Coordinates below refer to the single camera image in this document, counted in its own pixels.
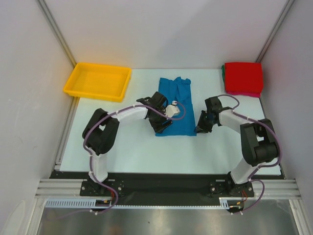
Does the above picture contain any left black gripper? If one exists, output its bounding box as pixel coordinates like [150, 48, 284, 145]
[149, 106, 173, 134]

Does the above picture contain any blue t shirt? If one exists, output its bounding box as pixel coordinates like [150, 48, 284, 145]
[156, 77, 196, 137]

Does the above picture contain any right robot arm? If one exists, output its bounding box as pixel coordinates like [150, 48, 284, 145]
[195, 95, 282, 196]

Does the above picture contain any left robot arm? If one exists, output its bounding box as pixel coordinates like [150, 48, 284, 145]
[82, 92, 180, 196]

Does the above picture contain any green folded t shirt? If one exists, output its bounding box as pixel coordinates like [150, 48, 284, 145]
[221, 65, 225, 83]

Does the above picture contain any red folded t shirt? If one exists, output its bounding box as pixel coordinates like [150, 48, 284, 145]
[224, 62, 264, 94]

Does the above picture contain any yellow plastic tray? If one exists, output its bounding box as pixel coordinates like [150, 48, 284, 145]
[63, 63, 132, 102]

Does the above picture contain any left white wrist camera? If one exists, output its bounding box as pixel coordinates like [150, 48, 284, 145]
[165, 100, 180, 118]

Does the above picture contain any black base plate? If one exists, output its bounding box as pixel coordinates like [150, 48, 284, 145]
[50, 170, 255, 206]

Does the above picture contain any grey slotted cable duct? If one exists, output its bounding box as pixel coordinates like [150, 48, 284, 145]
[45, 198, 234, 210]

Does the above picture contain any aluminium frame rail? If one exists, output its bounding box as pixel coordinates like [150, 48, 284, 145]
[35, 179, 301, 200]

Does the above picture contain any right aluminium corner post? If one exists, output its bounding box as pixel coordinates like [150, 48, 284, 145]
[255, 0, 296, 63]

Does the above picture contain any aluminium corner post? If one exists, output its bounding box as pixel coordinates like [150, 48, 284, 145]
[35, 0, 77, 68]
[255, 0, 296, 63]

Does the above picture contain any left aluminium corner post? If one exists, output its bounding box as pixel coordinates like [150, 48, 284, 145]
[35, 0, 77, 68]

